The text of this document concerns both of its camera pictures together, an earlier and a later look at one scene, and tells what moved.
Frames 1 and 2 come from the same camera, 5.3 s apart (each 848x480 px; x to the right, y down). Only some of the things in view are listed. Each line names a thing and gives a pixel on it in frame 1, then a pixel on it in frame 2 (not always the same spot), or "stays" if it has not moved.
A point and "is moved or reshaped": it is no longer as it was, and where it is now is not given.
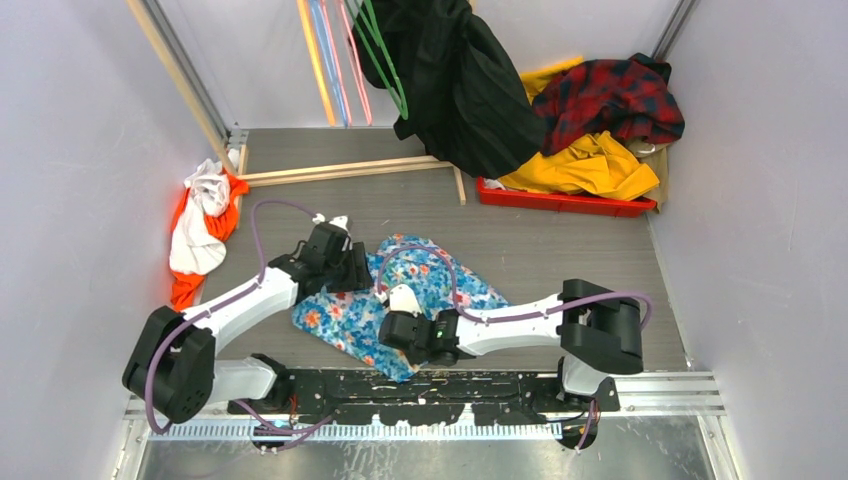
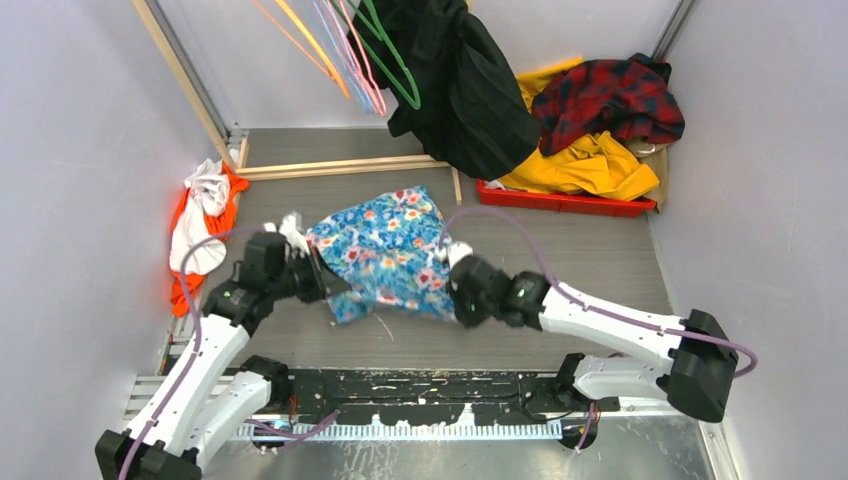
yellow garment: (599, 164) stays
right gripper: (416, 358) -> (467, 319)
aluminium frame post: (188, 68) stays
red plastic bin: (561, 202) stays
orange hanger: (312, 38) -> (330, 70)
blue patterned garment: (350, 318) is moved or reshaped
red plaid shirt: (629, 97) stays
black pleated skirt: (450, 80) stays
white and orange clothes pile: (206, 217) stays
